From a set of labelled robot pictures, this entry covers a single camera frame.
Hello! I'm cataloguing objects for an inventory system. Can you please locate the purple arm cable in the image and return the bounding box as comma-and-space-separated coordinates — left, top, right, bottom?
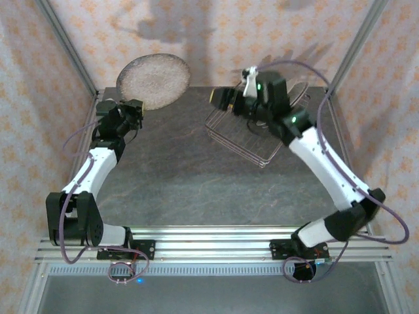
258, 60, 410, 284
58, 122, 151, 285

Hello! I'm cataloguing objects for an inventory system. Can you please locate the aluminium frame post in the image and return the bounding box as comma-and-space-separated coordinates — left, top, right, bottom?
34, 0, 100, 96
327, 0, 392, 96

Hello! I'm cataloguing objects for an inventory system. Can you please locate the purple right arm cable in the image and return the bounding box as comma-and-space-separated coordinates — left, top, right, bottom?
258, 60, 410, 284

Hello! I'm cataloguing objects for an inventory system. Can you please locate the grey slotted cable duct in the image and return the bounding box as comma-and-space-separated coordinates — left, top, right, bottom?
47, 264, 377, 277

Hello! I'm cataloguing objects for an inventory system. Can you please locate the large blue speckled plate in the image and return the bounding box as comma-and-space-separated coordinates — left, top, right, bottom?
116, 52, 192, 112

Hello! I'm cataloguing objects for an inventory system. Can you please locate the aluminium base rail beam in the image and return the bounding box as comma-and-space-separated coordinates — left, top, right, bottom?
34, 225, 393, 264

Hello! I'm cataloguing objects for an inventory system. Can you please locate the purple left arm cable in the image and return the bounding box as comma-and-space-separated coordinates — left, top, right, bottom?
58, 122, 151, 285

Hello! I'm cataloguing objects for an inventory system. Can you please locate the wire dish rack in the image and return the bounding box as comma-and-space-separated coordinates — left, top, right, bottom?
204, 81, 312, 169

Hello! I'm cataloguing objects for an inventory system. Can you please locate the aluminium table side rail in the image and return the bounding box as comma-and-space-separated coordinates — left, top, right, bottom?
67, 90, 105, 230
324, 86, 374, 236

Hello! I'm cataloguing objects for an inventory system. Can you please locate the glass plate dark green rim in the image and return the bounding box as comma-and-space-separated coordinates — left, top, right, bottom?
286, 81, 310, 107

